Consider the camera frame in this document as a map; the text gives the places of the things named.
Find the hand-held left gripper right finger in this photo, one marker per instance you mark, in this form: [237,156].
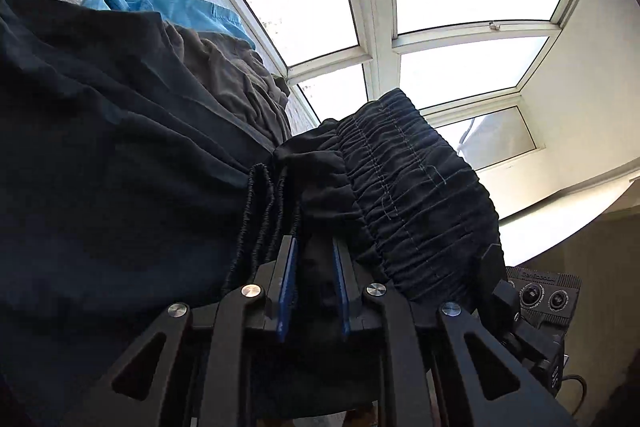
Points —
[341,292]

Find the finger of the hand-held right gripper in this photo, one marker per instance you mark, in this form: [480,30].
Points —
[492,272]

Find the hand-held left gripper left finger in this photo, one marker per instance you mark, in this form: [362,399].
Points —
[287,292]

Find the dark pants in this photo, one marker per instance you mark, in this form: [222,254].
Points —
[125,157]

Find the grey garment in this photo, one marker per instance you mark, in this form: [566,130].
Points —
[230,77]

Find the light blue shirt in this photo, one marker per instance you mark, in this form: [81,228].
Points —
[190,7]

